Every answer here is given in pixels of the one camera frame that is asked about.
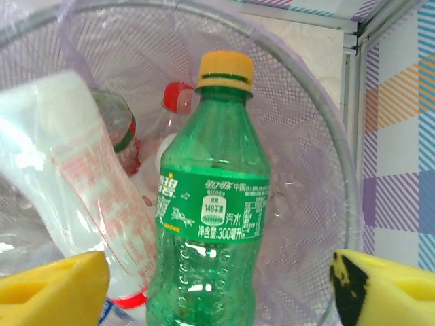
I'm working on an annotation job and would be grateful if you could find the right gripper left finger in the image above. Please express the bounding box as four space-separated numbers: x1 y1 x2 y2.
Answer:
0 250 111 326

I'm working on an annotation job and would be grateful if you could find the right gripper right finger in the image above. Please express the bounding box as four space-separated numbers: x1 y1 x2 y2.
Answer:
330 249 435 326

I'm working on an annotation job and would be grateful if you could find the clear bottle blue cap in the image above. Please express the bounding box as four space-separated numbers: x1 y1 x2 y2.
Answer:
98 298 137 326

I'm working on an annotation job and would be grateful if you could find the clear bottle white red label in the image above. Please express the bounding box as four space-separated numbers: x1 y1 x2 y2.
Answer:
0 70 160 312

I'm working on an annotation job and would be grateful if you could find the red printed drink can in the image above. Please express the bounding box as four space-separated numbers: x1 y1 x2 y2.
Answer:
90 88 143 177

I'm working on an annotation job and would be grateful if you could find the green soda bottle yellow cap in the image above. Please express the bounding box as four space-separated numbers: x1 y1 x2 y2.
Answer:
145 50 273 326

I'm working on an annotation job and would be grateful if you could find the purple plastic bin liner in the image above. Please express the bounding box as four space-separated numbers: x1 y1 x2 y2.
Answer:
0 0 361 326

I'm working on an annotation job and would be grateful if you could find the grey mesh waste bin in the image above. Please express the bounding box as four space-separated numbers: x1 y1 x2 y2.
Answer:
0 0 361 326

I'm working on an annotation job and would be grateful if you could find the aluminium frame bar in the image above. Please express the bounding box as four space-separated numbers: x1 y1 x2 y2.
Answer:
341 30 367 143
237 3 358 33

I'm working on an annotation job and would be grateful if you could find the aluminium frame post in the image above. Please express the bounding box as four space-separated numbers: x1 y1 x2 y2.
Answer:
355 0 430 43

